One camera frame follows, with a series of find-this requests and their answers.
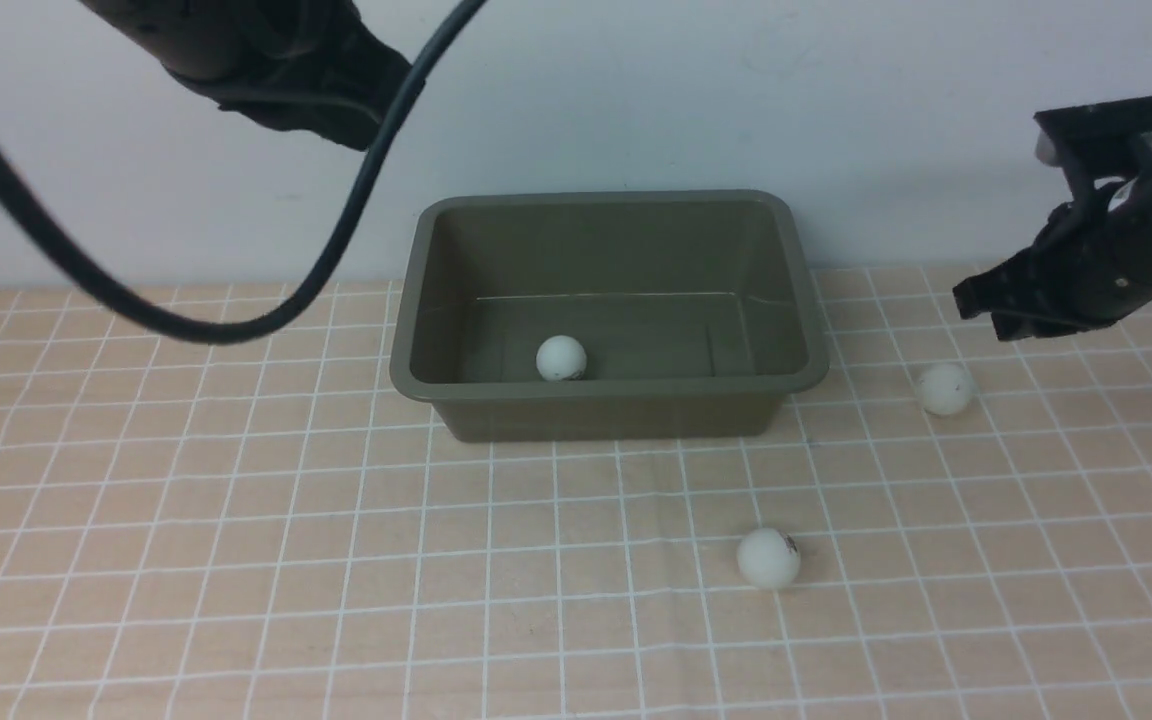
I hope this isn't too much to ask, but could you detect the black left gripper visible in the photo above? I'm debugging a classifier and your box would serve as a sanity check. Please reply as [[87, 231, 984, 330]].
[[172, 1, 412, 152]]

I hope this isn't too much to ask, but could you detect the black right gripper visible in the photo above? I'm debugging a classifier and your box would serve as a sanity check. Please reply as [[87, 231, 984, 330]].
[[954, 96, 1152, 342]]

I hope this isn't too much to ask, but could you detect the olive green plastic bin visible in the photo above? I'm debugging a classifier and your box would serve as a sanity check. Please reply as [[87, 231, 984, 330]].
[[391, 190, 829, 444]]

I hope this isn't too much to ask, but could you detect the white ball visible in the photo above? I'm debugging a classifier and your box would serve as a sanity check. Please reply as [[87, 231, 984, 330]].
[[535, 334, 588, 382], [914, 363, 977, 416], [736, 526, 803, 592]]

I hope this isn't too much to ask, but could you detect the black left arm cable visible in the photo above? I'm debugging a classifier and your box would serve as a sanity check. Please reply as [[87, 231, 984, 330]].
[[0, 0, 488, 346]]

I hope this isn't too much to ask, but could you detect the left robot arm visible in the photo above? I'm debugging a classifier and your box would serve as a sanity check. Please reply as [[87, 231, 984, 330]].
[[84, 1, 411, 152]]

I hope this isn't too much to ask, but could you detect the checkered orange tablecloth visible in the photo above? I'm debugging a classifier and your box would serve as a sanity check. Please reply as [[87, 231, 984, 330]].
[[0, 266, 1152, 719]]

